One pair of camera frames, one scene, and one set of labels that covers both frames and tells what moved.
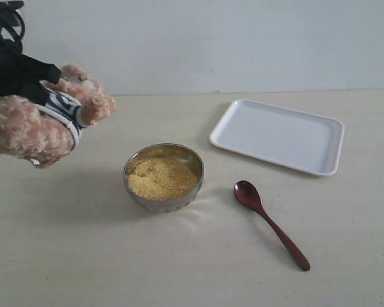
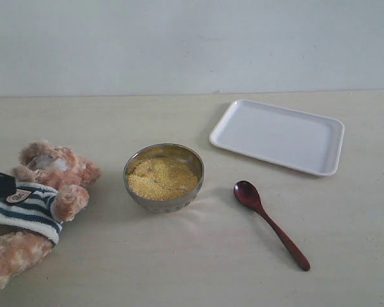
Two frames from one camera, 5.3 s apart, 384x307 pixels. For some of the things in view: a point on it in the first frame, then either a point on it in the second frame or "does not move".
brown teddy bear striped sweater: (22, 128) to (22, 229)
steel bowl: (163, 178) does not move
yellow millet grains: (157, 178) does not move
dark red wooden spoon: (247, 193) does not move
